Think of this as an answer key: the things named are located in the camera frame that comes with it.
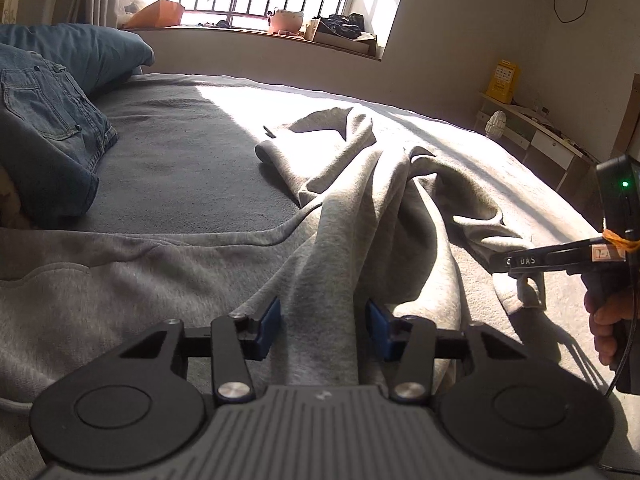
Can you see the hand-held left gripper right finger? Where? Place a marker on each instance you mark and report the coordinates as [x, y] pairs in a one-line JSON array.
[[376, 327]]

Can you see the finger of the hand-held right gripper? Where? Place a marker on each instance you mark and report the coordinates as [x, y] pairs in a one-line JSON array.
[[542, 290]]

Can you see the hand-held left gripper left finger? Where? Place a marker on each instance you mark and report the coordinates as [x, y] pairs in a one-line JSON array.
[[270, 322]]

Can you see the grey hooded sweatshirt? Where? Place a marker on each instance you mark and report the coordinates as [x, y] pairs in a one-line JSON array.
[[350, 200]]

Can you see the dark clothes pile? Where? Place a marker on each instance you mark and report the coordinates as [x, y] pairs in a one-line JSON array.
[[342, 25]]

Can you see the person's right hand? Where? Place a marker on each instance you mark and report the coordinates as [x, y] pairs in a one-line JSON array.
[[605, 315]]

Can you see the orange rubber band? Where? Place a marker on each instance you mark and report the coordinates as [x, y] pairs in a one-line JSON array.
[[627, 246]]

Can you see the white desk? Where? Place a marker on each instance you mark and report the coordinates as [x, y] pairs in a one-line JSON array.
[[545, 142]]

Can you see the yellow box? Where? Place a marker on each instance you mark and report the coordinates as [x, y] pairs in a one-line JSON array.
[[502, 82]]

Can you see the cardboard box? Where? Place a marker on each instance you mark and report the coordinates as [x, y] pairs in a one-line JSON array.
[[350, 42]]

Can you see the beige cloth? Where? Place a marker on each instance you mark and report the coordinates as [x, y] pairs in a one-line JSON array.
[[7, 195]]

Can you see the blue jeans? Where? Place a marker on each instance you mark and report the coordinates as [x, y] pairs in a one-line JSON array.
[[45, 125]]

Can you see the blue duvet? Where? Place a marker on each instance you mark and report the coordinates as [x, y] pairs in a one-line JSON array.
[[95, 50]]

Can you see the orange bag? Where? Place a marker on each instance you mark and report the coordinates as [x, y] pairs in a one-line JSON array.
[[160, 14]]

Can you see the white plastic bag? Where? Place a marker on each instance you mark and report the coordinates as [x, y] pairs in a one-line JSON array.
[[129, 6]]

